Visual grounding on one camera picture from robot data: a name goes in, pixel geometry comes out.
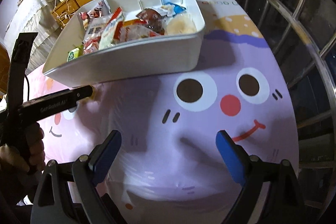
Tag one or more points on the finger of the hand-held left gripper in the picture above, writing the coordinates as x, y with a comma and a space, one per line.
81, 96

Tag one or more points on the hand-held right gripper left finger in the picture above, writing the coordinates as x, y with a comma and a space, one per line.
105, 155

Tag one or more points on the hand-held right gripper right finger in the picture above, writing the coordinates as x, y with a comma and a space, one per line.
231, 158

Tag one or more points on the small green snack packet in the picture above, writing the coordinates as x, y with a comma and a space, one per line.
73, 54

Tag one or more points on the red white fruit-print packet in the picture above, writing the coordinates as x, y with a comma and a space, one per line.
110, 29

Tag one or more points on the white plastic storage bin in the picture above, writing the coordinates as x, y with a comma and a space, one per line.
147, 58

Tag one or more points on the red round chocolate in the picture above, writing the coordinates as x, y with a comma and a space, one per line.
151, 18

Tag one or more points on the clear puffed rice packet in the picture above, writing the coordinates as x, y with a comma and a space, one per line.
181, 26

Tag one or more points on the blue snack packet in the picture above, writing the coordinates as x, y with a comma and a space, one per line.
176, 8

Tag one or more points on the person's left hand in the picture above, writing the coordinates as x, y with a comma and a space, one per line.
40, 145

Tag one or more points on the cartoon printed tablecloth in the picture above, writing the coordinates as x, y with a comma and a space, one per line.
157, 161

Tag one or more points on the wooden door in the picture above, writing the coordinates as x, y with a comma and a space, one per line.
3, 69

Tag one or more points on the bed with white lace cover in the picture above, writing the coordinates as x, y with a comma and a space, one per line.
34, 29

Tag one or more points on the metal window grille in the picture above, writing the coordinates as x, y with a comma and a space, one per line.
319, 61

